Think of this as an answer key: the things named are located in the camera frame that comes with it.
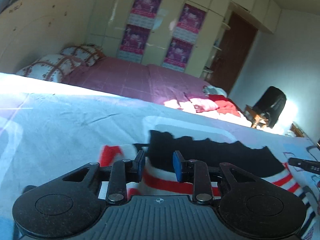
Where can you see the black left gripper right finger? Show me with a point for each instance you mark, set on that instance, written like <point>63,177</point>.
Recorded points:
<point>246,204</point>

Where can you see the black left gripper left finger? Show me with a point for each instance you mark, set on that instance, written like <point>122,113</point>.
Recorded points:
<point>72,205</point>

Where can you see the striped sock black toe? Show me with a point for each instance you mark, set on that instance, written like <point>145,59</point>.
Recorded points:
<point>159,177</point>

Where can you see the red and white clothes pile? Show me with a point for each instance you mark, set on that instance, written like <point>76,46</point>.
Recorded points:
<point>211,103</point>

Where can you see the wooden desk with clutter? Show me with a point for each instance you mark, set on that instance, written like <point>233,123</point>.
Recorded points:
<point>298,132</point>

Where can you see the black office chair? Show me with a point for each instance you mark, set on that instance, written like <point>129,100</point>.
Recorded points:
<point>271,105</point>

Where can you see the light blue patterned bedsheet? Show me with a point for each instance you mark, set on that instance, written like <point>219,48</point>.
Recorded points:
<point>49,129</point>

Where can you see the patterned white pillow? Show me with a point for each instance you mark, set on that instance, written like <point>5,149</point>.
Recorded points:
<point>52,68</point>

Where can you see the pink bedspread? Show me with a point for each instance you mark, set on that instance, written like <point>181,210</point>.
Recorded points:
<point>151,83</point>

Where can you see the brown wooden door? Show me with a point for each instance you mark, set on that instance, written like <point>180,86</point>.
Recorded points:
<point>234,49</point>

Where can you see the purple poster lower right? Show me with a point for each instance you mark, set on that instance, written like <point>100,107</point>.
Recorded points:
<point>177,55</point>

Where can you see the purple poster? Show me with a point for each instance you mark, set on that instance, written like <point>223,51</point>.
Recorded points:
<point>189,24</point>
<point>133,43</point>
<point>143,13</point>
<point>177,55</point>

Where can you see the purple poster lower left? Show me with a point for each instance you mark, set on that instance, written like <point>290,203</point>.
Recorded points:
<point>133,43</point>

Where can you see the cream headboard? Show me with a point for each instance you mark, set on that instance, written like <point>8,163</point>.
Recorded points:
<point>31,29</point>

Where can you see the purple poster upper right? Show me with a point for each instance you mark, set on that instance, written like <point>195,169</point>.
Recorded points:
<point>189,24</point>

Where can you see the cream wardrobe with cabinets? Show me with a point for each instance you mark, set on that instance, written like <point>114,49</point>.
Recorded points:
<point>109,19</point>

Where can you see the purple poster upper left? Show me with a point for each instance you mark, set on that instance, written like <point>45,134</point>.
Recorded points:
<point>143,13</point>

